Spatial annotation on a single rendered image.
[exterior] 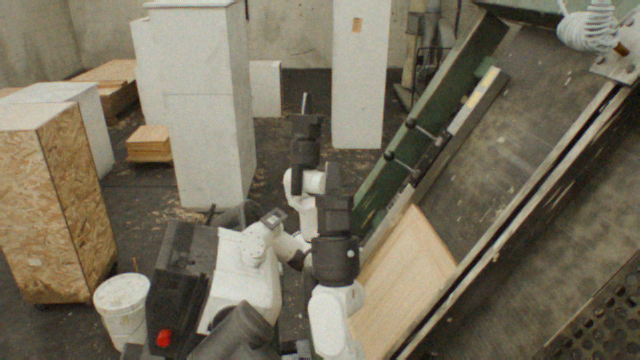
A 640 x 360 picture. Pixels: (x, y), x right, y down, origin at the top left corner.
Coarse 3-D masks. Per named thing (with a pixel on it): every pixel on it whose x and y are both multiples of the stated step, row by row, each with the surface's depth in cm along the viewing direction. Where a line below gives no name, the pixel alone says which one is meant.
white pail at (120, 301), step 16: (112, 288) 233; (128, 288) 233; (144, 288) 234; (96, 304) 220; (112, 304) 220; (128, 304) 222; (144, 304) 228; (112, 320) 222; (128, 320) 224; (144, 320) 232; (112, 336) 231; (128, 336) 229; (144, 336) 236
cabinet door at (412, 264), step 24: (408, 216) 129; (408, 240) 125; (432, 240) 115; (384, 264) 131; (408, 264) 120; (432, 264) 111; (456, 264) 104; (384, 288) 126; (408, 288) 116; (432, 288) 107; (360, 312) 132; (384, 312) 121; (408, 312) 112; (360, 336) 127; (384, 336) 117
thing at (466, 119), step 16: (496, 80) 116; (480, 96) 118; (464, 112) 121; (480, 112) 119; (448, 128) 125; (464, 128) 121; (448, 144) 123; (448, 160) 125; (432, 176) 127; (416, 192) 129; (400, 208) 131; (384, 224) 136; (368, 240) 140; (384, 240) 135; (368, 256) 137
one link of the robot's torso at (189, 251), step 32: (192, 224) 104; (160, 256) 89; (192, 256) 93; (224, 256) 97; (160, 288) 88; (192, 288) 89; (224, 288) 89; (256, 288) 92; (160, 320) 92; (192, 320) 93; (160, 352) 98
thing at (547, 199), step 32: (608, 0) 67; (608, 64) 76; (608, 96) 78; (576, 128) 81; (608, 128) 77; (544, 160) 85; (576, 160) 79; (544, 192) 82; (576, 192) 82; (512, 224) 86; (544, 224) 85; (480, 256) 92; (512, 256) 88; (448, 288) 95; (480, 288) 91; (416, 320) 100; (448, 320) 94; (416, 352) 97
